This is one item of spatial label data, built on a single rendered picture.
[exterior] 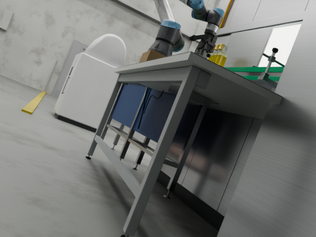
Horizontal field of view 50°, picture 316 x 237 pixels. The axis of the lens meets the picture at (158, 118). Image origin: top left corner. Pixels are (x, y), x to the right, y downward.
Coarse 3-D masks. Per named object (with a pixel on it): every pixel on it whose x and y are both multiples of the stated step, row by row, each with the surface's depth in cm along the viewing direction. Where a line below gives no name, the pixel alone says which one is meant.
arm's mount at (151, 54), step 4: (148, 52) 194; (152, 52) 192; (156, 52) 192; (144, 56) 199; (148, 56) 191; (152, 56) 192; (156, 56) 193; (160, 56) 193; (164, 56) 194; (140, 60) 206; (144, 60) 196; (148, 60) 191
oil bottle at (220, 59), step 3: (219, 54) 237; (222, 54) 235; (225, 54) 236; (216, 57) 238; (219, 57) 235; (222, 57) 235; (225, 57) 236; (216, 60) 237; (219, 60) 235; (222, 60) 236; (225, 60) 236; (219, 63) 235; (222, 63) 236; (222, 66) 236
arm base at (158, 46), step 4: (156, 40) 199; (160, 40) 197; (164, 40) 197; (168, 40) 197; (152, 44) 200; (156, 44) 197; (160, 44) 197; (164, 44) 197; (168, 44) 198; (172, 44) 200; (152, 48) 197; (156, 48) 197; (160, 48) 195; (164, 48) 196; (168, 48) 197; (172, 48) 201; (160, 52) 195; (164, 52) 195; (168, 52) 197; (172, 52) 201
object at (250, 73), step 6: (240, 72) 203; (246, 72) 198; (252, 72) 193; (258, 72) 188; (270, 72) 179; (276, 72) 175; (246, 78) 195; (252, 78) 191; (270, 78) 177; (276, 78) 173
